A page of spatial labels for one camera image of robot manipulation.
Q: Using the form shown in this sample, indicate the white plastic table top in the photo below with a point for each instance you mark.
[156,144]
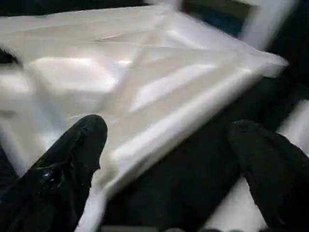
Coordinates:
[144,84]

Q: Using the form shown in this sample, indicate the black mat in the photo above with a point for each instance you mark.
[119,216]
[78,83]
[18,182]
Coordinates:
[193,169]

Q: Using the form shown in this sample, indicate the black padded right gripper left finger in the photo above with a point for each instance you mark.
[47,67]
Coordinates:
[55,174]

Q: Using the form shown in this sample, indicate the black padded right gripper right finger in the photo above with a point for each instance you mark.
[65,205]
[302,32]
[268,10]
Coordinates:
[277,181]

